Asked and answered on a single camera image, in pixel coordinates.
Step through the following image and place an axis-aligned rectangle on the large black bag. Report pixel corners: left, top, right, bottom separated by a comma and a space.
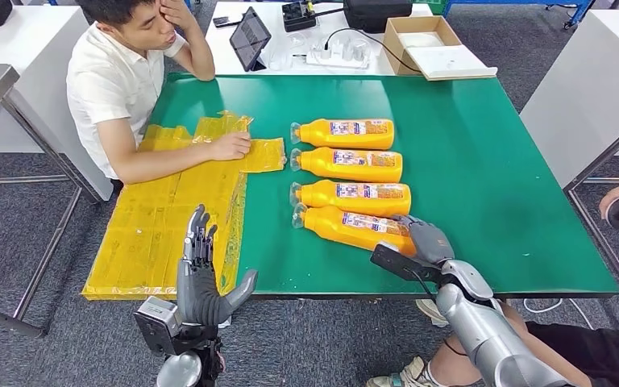
343, 0, 413, 34

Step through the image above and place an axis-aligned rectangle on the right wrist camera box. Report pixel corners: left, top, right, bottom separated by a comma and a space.
369, 243, 444, 284

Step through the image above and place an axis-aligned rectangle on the seated person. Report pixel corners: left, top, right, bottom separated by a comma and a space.
66, 0, 253, 185

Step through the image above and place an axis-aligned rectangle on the seated person's right hand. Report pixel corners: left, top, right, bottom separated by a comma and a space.
210, 131, 252, 161

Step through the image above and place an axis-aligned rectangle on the white panel table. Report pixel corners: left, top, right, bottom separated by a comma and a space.
0, 5, 114, 202

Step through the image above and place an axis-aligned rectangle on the white sneaker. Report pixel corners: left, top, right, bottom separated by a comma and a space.
415, 298, 452, 328
365, 356, 442, 387

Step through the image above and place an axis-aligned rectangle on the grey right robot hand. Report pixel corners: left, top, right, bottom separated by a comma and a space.
389, 214, 455, 267

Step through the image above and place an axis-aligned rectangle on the black power cable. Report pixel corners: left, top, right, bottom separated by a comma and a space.
323, 27, 422, 74

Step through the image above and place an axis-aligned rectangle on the white flat board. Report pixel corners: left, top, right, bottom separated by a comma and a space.
406, 44, 499, 81

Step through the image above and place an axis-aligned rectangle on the seated person's left hand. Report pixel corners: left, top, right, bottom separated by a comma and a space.
159, 0, 198, 33

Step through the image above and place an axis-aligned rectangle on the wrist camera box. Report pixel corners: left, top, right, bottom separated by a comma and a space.
134, 297, 185, 356
369, 243, 444, 284

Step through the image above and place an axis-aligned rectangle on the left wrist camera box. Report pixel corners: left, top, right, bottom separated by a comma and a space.
134, 297, 185, 356

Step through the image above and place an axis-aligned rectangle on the black tablet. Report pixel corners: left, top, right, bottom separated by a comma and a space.
228, 6, 272, 73

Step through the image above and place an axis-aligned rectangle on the clear plastic packaging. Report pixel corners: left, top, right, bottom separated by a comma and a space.
268, 31, 310, 72

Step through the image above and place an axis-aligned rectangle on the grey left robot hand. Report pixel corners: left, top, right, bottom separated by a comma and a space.
176, 204, 260, 328

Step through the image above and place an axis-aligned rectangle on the white table with metal frame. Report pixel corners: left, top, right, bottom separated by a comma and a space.
520, 7, 619, 343

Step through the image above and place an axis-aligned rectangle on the yellow plastic sheet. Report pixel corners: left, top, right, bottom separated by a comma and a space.
81, 110, 288, 302

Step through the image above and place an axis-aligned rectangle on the white floor cable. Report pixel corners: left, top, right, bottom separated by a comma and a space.
522, 298, 596, 331

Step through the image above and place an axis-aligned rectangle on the white pad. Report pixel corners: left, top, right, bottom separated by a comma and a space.
397, 31, 446, 49

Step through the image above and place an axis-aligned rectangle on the black charger device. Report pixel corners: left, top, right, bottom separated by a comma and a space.
281, 0, 318, 32

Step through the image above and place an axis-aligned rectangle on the blue metal rack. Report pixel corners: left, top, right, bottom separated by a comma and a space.
442, 0, 596, 31

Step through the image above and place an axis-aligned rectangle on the orange detergent bottle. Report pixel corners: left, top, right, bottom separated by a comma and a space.
292, 202, 418, 259
289, 180, 413, 218
289, 147, 404, 184
289, 118, 396, 151

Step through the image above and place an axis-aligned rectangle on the cardboard box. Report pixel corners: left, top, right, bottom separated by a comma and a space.
382, 15, 463, 76

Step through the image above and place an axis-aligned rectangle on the white desk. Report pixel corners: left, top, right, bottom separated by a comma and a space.
205, 0, 436, 77

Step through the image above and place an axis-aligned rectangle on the white power strip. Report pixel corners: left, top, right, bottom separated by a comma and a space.
305, 38, 372, 70

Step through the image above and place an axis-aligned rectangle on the operator person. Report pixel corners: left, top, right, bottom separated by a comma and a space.
426, 302, 619, 387

